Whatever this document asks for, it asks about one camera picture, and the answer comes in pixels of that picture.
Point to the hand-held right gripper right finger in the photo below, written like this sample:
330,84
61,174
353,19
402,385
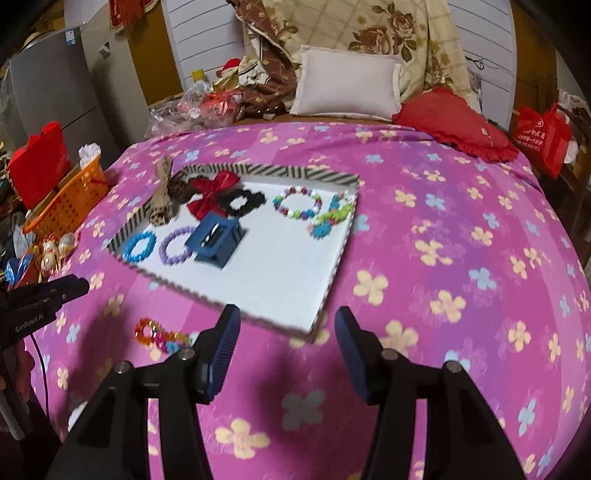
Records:
353,355

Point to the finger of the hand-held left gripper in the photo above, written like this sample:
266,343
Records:
64,288

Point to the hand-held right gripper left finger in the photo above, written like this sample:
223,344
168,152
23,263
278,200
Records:
226,341

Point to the striped cardboard tray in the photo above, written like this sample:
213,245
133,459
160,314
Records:
277,267

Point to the blue claw hair clip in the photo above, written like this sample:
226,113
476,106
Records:
221,251

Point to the black scrunchie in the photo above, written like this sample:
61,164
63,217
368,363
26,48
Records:
226,203

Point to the person's left hand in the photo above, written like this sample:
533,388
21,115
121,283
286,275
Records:
23,369

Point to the orange plastic basket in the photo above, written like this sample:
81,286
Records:
69,203

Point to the red gift bag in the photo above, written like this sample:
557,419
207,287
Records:
37,166

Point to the white plastic wrap bundle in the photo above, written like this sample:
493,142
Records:
90,154

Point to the beige leopard hair bow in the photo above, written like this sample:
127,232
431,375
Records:
162,180

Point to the pink flower print blanket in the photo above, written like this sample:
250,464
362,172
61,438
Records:
438,230

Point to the leopard print bow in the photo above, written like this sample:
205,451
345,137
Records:
180,189

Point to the red satin bow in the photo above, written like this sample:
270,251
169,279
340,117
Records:
207,189

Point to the grey refrigerator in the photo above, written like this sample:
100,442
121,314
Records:
55,83

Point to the clear plastic bag pile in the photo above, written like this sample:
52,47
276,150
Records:
184,110

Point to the brown wooden door panel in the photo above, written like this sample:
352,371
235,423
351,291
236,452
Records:
152,60
531,55

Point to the brown patterned blanket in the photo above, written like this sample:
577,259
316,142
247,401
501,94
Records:
263,97

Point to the yellow cap plastic bottle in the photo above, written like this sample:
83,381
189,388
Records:
198,78

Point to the red frilled pillow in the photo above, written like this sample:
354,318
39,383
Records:
452,124

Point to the red plush toy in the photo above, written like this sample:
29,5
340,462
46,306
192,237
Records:
231,69

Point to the white pillow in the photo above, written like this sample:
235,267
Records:
346,83

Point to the red shopping bag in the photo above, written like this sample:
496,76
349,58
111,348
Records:
540,138

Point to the cream floral quilt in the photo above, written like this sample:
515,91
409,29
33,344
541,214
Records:
360,27

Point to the wall socket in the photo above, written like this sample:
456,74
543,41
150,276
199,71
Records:
105,49

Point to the red fringed wall hanging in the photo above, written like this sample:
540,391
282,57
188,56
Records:
134,11

